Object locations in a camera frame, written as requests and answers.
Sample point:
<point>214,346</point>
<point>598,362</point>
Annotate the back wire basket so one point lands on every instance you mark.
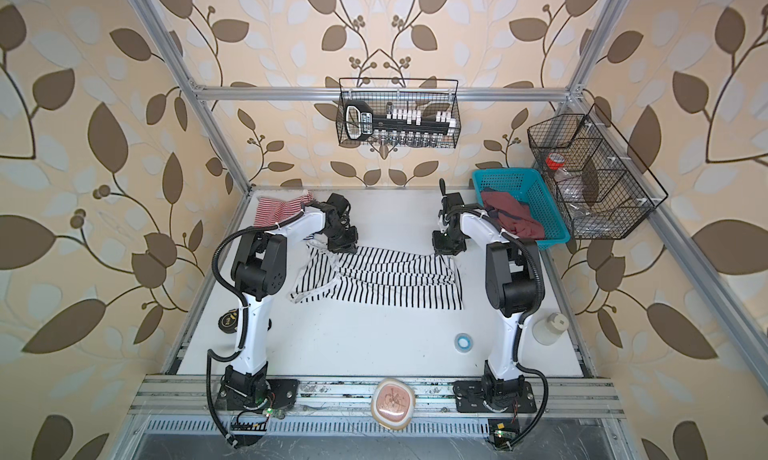
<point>435,94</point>

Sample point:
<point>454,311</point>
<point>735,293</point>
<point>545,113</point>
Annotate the teal plastic basket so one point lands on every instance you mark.
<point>528,187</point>

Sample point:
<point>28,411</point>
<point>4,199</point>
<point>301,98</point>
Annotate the pink round badge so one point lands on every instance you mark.
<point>393,404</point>

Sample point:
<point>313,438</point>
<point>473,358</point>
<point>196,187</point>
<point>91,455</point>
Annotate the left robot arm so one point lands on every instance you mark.
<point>251,263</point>

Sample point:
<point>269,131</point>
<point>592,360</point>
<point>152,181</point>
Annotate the black tool in basket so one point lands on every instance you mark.
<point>359,121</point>

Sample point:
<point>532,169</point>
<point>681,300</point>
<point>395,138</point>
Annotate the blue tape roll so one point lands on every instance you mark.
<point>463,343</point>

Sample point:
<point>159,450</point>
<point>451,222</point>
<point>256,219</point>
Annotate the red striped folded tank top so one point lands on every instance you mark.
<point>272,211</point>

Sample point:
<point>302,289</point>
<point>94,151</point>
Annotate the black white striped tank top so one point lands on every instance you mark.
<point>380,277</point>

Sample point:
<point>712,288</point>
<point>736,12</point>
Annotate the red capped bottle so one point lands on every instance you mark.
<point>555,161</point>

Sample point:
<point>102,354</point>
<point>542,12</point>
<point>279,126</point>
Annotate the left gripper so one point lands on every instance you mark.
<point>350,244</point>

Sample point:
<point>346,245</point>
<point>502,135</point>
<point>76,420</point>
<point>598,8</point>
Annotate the maroon tank top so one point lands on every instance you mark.
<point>512,215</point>

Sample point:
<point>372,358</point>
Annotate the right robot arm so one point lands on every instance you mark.
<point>515,288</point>

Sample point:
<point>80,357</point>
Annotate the right wire basket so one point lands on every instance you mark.
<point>606,188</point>

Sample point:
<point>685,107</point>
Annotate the wire basket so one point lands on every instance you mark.
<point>606,188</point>
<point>435,94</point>

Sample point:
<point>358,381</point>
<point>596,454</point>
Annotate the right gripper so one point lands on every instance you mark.
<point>440,248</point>

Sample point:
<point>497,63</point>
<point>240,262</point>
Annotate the white plastic cup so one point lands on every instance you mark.
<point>547,330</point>

